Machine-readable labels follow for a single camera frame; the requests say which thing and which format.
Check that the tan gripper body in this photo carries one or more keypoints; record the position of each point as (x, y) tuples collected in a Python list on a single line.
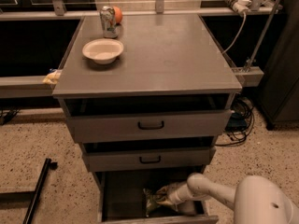
[(175, 195)]

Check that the green jalapeno chip bag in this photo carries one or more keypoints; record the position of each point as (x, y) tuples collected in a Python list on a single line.
[(153, 200)]

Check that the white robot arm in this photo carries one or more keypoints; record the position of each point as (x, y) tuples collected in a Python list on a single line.
[(255, 200)]

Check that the bottom grey drawer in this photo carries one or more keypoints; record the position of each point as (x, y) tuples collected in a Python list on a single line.
[(122, 200)]

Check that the grey drawer cabinet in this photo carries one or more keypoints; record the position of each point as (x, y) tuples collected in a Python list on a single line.
[(170, 64)]

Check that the top grey drawer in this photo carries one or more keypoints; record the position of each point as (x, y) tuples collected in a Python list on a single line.
[(113, 128)]

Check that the black metal bar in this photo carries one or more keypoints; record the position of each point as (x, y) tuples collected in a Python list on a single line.
[(48, 164)]

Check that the white paper bowl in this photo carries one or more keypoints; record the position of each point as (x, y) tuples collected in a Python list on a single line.
[(103, 51)]

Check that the yellow crumpled cloth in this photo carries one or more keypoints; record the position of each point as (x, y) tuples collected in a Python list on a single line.
[(53, 77)]

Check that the silver drink can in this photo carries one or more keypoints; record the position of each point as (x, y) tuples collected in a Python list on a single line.
[(108, 21)]

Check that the dark cabinet at right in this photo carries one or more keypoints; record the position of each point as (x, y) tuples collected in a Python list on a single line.
[(278, 93)]

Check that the orange fruit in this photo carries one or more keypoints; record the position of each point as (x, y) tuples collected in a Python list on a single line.
[(118, 14)]

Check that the white power strip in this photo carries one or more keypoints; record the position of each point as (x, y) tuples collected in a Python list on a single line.
[(238, 6)]

